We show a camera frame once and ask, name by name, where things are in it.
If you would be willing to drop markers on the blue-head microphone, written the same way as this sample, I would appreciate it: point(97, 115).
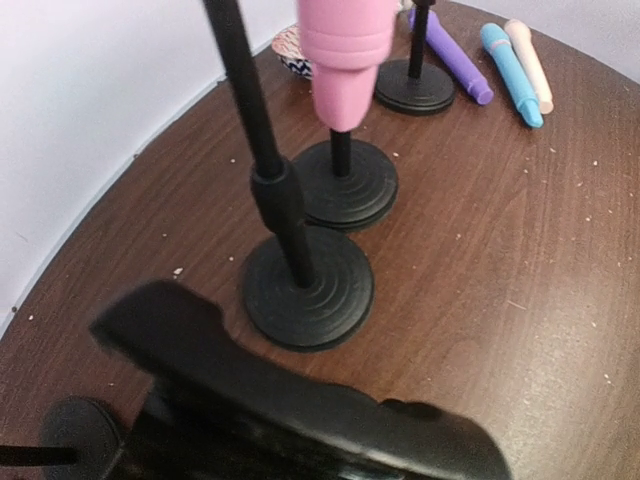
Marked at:
point(497, 44)

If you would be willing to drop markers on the black small-mic stand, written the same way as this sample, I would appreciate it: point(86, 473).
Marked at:
point(411, 86)

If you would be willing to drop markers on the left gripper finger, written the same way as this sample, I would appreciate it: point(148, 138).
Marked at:
point(179, 337)

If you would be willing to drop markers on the beige pink microphone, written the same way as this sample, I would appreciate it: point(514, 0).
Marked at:
point(521, 40)

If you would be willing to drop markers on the black blue-mic stand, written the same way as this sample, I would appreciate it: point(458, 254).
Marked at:
point(304, 288)

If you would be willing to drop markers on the black pink-mic stand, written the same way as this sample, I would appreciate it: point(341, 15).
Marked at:
point(348, 185)

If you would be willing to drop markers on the patterned ceramic bowl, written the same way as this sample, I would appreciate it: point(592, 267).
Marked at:
point(286, 46)

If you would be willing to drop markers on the purple microphone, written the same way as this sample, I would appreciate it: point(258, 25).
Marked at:
point(427, 29)

